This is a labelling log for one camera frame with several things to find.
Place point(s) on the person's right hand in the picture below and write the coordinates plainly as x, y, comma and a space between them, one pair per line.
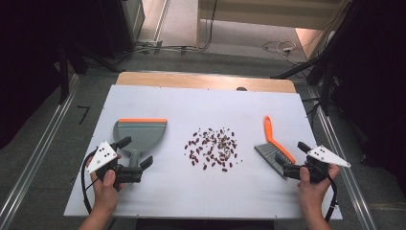
312, 195

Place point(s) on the grey dustpan with orange edge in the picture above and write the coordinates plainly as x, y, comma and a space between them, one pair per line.
140, 134

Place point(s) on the black metal stand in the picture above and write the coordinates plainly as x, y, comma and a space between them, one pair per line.
319, 68
63, 76

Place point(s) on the dark curtain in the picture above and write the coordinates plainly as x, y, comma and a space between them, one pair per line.
25, 64
373, 80

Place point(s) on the wooden table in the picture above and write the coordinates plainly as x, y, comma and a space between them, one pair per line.
191, 80

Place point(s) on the person's left hand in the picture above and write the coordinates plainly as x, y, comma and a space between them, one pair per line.
105, 195

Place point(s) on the black cabinet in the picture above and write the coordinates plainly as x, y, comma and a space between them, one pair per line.
123, 22

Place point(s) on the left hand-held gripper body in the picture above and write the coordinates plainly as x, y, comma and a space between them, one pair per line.
102, 155

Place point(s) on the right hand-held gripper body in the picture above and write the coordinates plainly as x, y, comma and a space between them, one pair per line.
325, 156

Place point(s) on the orange brush with grey bristles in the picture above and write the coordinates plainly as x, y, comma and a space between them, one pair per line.
271, 140

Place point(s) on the pile of red beans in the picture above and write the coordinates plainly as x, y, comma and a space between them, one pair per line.
214, 148

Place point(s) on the metal floor rail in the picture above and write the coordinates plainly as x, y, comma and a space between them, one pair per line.
35, 156
343, 172

